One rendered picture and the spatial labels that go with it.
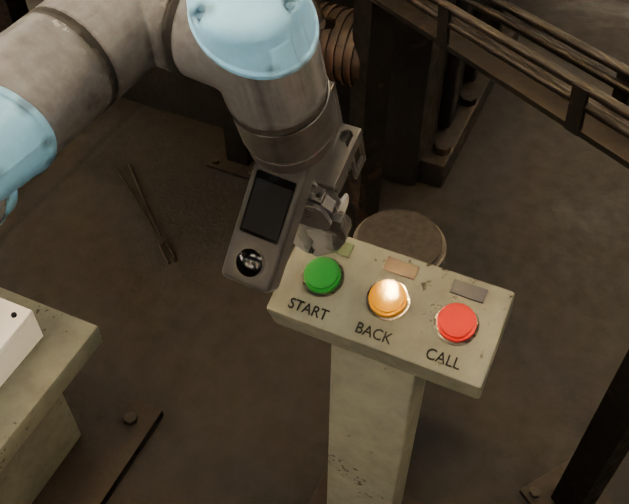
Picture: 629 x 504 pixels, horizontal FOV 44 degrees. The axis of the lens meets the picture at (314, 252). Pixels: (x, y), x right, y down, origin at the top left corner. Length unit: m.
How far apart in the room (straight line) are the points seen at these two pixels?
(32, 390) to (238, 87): 0.75
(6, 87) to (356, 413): 0.62
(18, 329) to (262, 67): 0.76
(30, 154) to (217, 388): 1.04
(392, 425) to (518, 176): 1.06
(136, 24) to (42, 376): 0.74
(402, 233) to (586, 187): 0.98
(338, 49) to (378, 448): 0.68
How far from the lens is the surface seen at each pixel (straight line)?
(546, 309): 1.63
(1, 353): 1.16
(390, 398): 0.90
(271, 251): 0.62
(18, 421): 1.15
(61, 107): 0.49
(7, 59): 0.49
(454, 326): 0.79
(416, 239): 0.99
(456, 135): 1.87
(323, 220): 0.66
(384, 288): 0.81
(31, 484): 1.37
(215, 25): 0.47
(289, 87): 0.51
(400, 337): 0.80
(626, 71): 0.96
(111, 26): 0.52
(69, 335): 1.21
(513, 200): 1.83
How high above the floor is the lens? 1.24
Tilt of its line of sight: 48 degrees down
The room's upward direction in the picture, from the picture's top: straight up
